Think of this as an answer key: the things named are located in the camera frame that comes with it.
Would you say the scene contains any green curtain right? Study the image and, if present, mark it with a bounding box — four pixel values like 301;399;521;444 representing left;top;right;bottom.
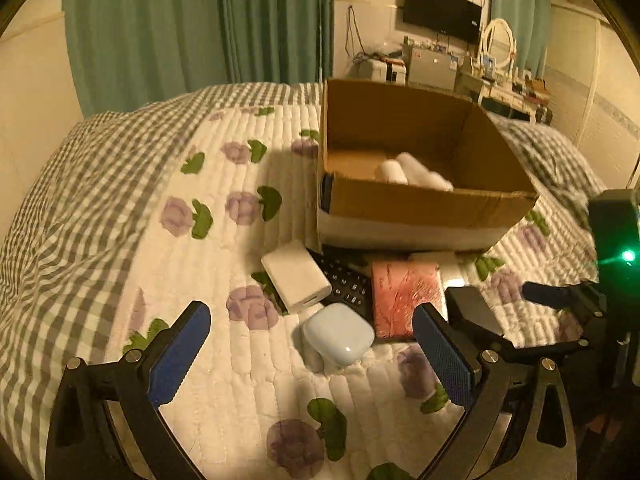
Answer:
490;0;552;77

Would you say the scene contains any white dressing table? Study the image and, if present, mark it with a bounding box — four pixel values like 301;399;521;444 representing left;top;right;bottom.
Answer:
454;72;542;124

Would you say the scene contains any white cylindrical bottle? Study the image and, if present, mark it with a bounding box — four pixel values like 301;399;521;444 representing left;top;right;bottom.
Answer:
396;152;454;192

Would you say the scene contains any white louvered wardrobe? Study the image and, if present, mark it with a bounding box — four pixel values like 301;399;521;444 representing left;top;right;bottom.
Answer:
544;4;639;188

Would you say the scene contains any light blue earbuds case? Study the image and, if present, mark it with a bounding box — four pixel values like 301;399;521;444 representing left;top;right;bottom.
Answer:
303;302;374;367

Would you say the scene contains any green curtain left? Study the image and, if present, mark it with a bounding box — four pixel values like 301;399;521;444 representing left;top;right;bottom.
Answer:
62;0;333;116

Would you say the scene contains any green curtain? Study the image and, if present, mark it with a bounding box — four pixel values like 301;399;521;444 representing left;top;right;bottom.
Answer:
62;0;333;116
490;0;552;77

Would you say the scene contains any white charger block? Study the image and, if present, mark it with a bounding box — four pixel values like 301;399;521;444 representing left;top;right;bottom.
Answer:
262;240;331;314

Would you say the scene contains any open cardboard box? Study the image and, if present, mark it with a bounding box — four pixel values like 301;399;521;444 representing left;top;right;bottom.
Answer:
317;79;538;252

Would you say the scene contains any black wall television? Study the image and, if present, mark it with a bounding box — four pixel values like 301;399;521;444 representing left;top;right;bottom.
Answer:
402;0;482;44

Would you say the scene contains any white suitcase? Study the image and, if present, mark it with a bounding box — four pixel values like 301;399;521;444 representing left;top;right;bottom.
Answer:
357;58;407;86

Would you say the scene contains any floral quilted white blanket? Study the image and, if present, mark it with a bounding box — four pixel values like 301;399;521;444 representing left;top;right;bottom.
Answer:
98;104;601;480

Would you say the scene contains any white rectangular box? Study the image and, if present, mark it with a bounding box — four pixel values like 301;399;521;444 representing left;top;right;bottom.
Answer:
409;252;466;289

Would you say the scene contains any silver mini fridge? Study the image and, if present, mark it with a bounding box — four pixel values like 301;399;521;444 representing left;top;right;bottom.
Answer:
407;46;458;91

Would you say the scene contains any oval vanity mirror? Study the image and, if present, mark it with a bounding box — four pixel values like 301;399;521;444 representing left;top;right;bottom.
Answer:
478;18;516;72

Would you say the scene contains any grey checkered duvet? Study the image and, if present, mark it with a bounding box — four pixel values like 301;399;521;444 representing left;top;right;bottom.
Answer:
1;83;603;479

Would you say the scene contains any black remote control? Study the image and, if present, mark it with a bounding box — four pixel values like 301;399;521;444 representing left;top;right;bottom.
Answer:
308;249;373;324

